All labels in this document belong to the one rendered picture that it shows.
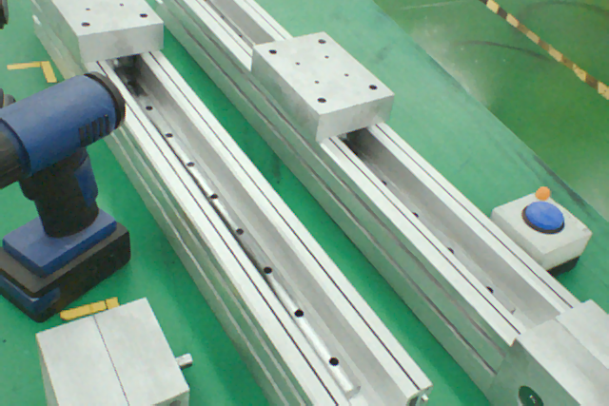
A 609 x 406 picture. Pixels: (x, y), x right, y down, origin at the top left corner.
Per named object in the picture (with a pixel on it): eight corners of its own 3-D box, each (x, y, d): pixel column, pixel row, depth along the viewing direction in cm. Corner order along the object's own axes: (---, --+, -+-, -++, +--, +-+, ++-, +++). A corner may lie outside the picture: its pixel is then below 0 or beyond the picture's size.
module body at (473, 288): (556, 358, 75) (586, 305, 69) (484, 397, 70) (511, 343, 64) (210, 8, 123) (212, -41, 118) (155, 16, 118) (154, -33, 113)
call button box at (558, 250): (575, 268, 85) (596, 230, 81) (515, 296, 81) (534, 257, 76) (524, 224, 90) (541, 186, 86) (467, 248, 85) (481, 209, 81)
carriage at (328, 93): (384, 138, 91) (395, 93, 86) (312, 160, 85) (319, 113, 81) (317, 74, 100) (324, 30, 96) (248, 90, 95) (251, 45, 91)
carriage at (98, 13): (164, 67, 97) (164, 21, 92) (82, 83, 92) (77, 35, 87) (119, 11, 106) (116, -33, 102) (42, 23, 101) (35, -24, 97)
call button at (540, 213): (566, 229, 82) (573, 217, 81) (541, 240, 80) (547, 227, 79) (540, 207, 84) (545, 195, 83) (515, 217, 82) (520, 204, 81)
